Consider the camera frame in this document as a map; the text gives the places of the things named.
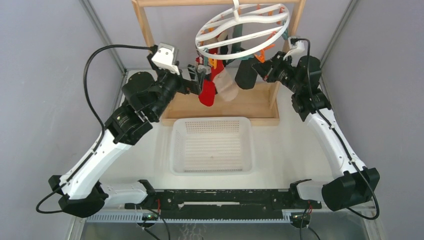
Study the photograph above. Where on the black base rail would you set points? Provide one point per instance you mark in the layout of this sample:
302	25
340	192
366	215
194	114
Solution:
223	204

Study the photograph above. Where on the wooden hanger stand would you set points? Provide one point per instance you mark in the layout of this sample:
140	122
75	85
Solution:
258	104

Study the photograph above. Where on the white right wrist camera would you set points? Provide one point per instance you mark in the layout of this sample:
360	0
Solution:
296	47

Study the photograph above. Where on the navy sock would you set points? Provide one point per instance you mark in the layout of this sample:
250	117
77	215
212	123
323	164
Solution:
246	75

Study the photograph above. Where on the white perforated plastic basket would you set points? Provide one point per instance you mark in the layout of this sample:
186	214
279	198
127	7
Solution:
212	146

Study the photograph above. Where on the beige reindeer sock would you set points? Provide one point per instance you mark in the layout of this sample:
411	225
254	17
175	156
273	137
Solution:
226	86

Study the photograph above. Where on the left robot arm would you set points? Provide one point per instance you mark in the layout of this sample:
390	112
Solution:
81	192

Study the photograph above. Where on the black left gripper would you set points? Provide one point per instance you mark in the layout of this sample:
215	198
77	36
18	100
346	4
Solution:
185	86

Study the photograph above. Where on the red sock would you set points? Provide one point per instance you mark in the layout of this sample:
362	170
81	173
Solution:
213	68

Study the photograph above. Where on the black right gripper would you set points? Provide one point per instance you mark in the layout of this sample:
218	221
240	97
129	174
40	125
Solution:
268	70

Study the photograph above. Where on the white round clip hanger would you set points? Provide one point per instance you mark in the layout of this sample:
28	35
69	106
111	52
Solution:
263	25

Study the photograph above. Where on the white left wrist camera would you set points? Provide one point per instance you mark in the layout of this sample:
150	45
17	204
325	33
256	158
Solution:
166	58

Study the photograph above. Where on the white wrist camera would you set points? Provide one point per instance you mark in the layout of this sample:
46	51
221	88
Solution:
296	47
166	58

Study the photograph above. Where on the dark green sock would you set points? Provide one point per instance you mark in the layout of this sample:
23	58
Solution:
237	32

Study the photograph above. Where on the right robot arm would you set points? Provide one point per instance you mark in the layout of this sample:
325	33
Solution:
353	182

